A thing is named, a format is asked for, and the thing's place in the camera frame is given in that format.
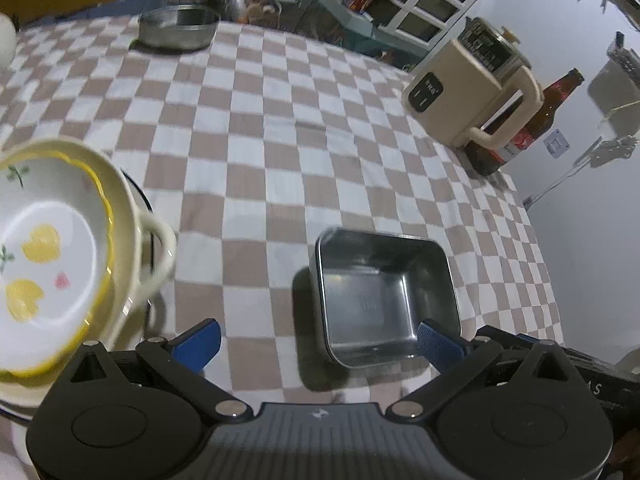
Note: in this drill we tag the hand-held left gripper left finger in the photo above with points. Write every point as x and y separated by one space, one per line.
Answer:
197 344

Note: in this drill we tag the square stainless steel container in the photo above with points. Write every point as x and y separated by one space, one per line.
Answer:
380 290

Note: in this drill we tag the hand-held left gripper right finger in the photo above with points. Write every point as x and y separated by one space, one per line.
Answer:
440 346

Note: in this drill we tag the brown white checked tablecloth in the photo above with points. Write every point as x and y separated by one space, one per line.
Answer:
280 160

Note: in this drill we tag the beige electric kettle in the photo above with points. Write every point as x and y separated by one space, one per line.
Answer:
465 95

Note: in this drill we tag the white plastic drawer unit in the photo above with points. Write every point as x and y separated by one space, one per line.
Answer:
430 0

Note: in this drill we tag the blue patterned cloth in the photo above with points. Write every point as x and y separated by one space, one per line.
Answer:
125 2

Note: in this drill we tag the floral bowl with yellow rim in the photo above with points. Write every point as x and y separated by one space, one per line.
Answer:
50 280

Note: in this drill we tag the white wall switch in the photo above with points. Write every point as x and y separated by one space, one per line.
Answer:
556 142

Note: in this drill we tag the white cat-shaped ceramic jar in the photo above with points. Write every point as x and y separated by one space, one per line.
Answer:
6 40

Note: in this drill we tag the clear wall pocket holder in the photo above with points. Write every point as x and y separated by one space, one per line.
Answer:
625 60

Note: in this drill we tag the brown beer bottle red label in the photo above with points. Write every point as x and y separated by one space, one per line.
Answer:
547 105

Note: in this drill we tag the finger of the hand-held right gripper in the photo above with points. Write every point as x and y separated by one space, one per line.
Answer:
520 339

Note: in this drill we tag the round stainless steel bowl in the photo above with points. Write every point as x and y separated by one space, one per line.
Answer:
177 30

